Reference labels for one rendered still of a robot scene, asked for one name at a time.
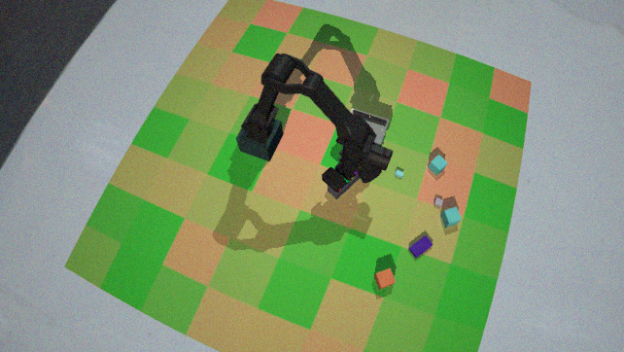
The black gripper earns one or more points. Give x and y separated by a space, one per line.
332 177

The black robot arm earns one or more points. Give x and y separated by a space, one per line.
356 136

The orange block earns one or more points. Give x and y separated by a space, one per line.
384 279

